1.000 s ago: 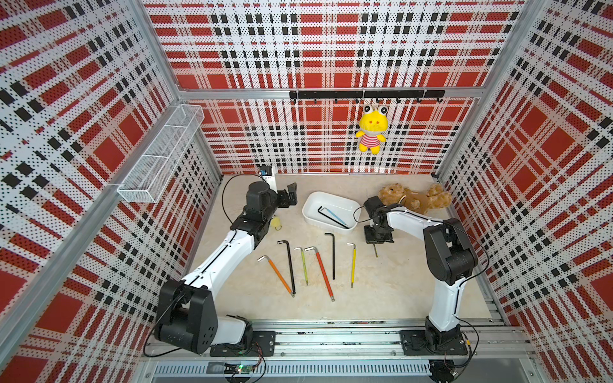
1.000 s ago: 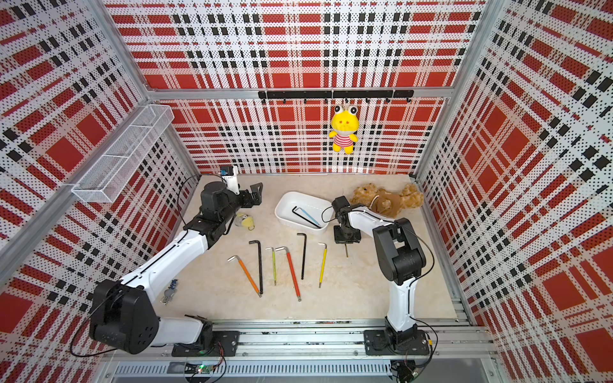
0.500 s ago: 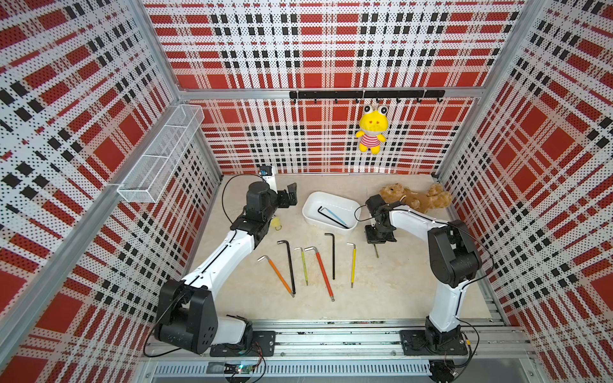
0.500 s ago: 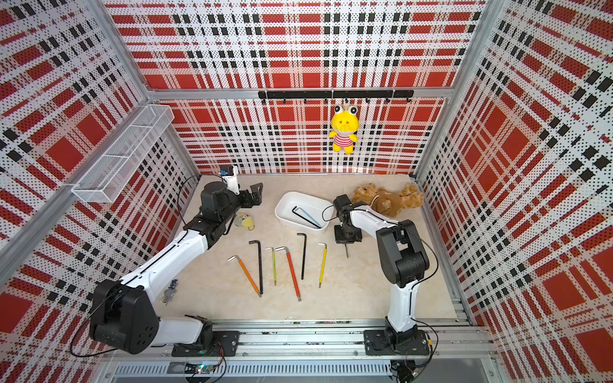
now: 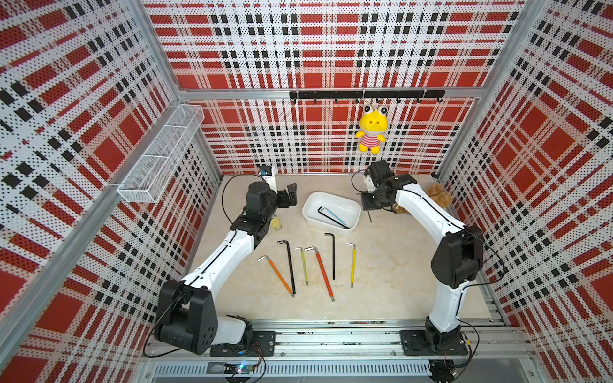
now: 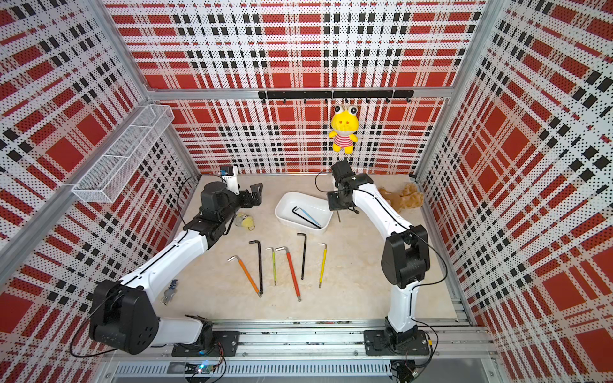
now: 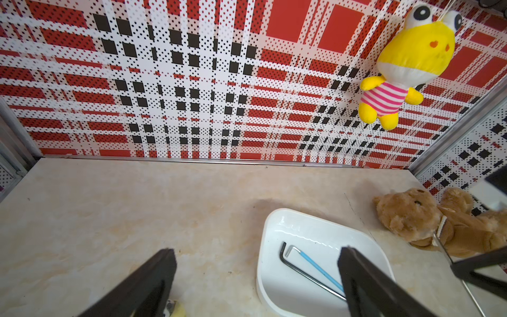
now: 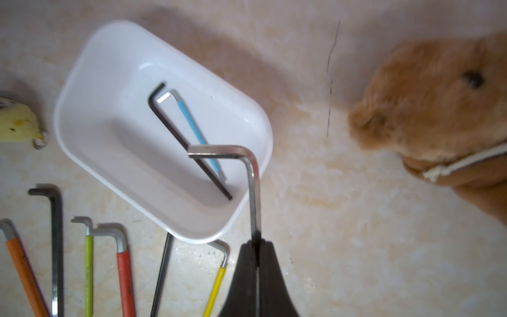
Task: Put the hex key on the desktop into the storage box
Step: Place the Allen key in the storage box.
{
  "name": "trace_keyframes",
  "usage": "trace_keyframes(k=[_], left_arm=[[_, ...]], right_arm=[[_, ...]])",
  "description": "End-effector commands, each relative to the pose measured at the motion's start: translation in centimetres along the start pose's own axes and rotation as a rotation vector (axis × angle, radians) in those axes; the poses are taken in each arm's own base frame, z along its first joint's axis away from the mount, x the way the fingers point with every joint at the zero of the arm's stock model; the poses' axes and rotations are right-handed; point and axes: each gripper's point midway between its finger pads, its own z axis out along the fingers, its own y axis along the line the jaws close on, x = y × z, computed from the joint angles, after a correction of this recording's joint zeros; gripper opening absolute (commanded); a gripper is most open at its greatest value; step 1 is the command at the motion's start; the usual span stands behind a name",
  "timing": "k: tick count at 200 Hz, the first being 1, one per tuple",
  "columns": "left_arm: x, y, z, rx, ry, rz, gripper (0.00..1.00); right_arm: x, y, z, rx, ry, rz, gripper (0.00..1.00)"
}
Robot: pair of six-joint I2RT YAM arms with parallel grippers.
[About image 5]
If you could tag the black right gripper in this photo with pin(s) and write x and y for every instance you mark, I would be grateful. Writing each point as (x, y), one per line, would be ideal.
(366, 205)

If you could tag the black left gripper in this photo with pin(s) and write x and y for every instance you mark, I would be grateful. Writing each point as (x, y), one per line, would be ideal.
(283, 202)

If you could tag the large black hex key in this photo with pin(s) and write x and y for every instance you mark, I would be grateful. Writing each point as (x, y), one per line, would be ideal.
(323, 211)

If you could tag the blue handled hex key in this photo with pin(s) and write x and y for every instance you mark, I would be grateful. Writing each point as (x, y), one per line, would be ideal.
(335, 218)

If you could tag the red handled hex key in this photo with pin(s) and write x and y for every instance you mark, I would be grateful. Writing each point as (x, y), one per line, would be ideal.
(323, 271)

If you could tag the yellow handled hex key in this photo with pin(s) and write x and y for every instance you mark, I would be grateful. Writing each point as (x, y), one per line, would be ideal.
(354, 263)

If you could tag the thin black hex key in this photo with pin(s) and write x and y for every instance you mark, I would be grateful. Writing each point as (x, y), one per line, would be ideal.
(333, 252)

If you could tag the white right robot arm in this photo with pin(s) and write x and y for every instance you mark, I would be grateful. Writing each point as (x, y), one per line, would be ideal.
(455, 264)

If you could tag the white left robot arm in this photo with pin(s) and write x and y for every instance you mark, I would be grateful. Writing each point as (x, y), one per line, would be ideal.
(186, 315)

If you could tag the long black hex key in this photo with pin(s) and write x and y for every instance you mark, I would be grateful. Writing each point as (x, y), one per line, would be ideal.
(290, 264)

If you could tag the white plastic storage box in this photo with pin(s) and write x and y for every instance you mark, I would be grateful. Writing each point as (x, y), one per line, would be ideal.
(347, 209)

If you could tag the small grey yellow plush toy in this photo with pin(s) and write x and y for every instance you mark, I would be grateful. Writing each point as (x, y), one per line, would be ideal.
(276, 223)

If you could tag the brown teddy bear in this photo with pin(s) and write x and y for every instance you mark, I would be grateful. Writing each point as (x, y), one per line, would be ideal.
(437, 193)

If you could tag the yellow frog plush toy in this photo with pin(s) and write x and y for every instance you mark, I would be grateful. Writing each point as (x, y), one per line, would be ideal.
(372, 126)

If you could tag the green circuit board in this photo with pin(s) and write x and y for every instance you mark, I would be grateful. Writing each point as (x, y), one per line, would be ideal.
(238, 369)

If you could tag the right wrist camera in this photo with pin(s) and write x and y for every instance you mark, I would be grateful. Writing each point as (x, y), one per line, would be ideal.
(369, 183)

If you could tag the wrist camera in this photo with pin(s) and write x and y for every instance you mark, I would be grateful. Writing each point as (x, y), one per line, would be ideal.
(369, 183)
(268, 174)

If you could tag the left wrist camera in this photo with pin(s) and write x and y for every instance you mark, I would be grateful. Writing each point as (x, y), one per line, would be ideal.
(268, 174)

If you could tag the green handled hex key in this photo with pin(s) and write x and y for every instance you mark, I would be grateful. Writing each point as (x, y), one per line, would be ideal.
(304, 263)

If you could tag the orange handled hex key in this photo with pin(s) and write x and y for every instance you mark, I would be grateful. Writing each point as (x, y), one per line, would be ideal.
(277, 272)

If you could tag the black hook rail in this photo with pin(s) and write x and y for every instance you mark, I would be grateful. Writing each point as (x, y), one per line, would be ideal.
(418, 95)

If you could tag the white wire mesh basket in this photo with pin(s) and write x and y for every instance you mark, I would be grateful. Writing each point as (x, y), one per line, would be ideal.
(147, 180)

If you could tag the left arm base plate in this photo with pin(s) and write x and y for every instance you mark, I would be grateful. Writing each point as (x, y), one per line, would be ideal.
(257, 343)

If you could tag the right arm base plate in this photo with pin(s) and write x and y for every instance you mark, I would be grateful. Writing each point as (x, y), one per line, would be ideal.
(430, 343)

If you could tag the aluminium mounting rail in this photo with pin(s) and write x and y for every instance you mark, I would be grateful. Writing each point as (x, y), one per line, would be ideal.
(355, 351)

